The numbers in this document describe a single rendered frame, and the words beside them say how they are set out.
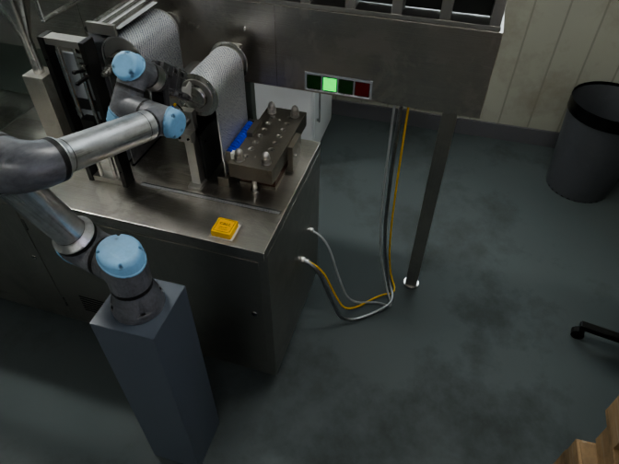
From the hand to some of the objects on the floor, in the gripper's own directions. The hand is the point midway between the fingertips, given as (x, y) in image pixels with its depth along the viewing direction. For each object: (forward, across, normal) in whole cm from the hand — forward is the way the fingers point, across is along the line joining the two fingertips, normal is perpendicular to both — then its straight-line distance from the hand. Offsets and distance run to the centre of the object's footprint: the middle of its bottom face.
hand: (185, 99), depth 161 cm
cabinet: (+87, +92, +90) cm, 156 cm away
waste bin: (+213, -174, -14) cm, 275 cm away
